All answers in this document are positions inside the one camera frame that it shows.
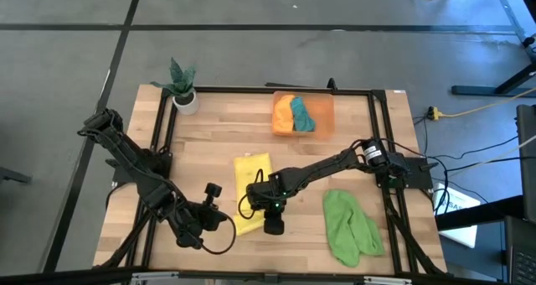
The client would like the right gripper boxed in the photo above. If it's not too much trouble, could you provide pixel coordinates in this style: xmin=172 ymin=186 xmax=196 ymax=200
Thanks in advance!
xmin=244 ymin=171 xmax=291 ymax=236

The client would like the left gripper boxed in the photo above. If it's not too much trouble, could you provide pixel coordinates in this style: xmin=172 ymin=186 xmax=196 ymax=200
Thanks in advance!
xmin=174 ymin=183 xmax=229 ymax=250

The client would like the yellow microfiber towel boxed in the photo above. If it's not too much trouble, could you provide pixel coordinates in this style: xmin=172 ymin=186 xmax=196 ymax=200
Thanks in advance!
xmin=232 ymin=152 xmax=275 ymax=237

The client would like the green microfiber towel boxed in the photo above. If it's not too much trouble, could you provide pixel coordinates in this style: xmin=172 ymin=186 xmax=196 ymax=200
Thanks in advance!
xmin=322 ymin=189 xmax=387 ymax=268

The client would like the orange microfiber towel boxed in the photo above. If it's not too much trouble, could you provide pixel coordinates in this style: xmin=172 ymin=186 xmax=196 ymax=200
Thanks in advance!
xmin=271 ymin=93 xmax=296 ymax=134

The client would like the teal microfiber towel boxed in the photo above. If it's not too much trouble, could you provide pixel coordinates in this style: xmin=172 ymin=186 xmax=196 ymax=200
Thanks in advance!
xmin=291 ymin=96 xmax=317 ymax=133

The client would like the potted plant in white pot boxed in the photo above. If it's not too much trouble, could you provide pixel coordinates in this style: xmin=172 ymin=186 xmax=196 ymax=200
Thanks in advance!
xmin=149 ymin=56 xmax=201 ymax=117

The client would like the yellow power plug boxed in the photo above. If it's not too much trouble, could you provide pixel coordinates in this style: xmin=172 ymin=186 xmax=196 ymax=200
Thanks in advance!
xmin=425 ymin=105 xmax=446 ymax=122

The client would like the grey chair foot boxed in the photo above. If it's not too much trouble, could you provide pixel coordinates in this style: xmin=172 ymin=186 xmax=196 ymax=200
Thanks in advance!
xmin=0 ymin=165 xmax=33 ymax=185

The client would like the white cardboard box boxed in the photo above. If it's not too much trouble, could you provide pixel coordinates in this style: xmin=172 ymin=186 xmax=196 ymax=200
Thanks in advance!
xmin=432 ymin=182 xmax=482 ymax=249

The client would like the black desk bar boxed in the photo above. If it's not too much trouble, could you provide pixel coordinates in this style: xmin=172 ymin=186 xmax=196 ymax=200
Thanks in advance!
xmin=435 ymin=194 xmax=524 ymax=231

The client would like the black monitor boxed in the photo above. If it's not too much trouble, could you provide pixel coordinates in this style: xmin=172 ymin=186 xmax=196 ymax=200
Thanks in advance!
xmin=516 ymin=103 xmax=536 ymax=224

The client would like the black keyboard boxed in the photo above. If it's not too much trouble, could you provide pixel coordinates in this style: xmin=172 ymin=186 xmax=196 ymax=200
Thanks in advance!
xmin=503 ymin=215 xmax=536 ymax=285

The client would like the black looped camera cable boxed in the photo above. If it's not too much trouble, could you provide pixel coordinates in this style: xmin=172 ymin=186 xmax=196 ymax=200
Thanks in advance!
xmin=199 ymin=212 xmax=238 ymax=256

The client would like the silver black front rail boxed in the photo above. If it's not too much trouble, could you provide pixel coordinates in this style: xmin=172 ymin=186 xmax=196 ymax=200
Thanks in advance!
xmin=129 ymin=270 xmax=414 ymax=285

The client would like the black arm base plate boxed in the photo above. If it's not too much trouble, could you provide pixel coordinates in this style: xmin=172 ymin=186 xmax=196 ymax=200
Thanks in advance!
xmin=374 ymin=155 xmax=434 ymax=189
xmin=111 ymin=149 xmax=173 ymax=184

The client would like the yellow floor cable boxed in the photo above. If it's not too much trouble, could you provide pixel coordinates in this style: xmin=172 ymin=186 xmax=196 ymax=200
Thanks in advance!
xmin=437 ymin=86 xmax=536 ymax=119

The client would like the black floor cable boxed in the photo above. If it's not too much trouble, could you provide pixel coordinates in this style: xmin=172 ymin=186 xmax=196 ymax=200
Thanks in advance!
xmin=426 ymin=134 xmax=520 ymax=163

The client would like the black desk leg frame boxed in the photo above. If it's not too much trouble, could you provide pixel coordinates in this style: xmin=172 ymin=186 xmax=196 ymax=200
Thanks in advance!
xmin=451 ymin=0 xmax=536 ymax=97

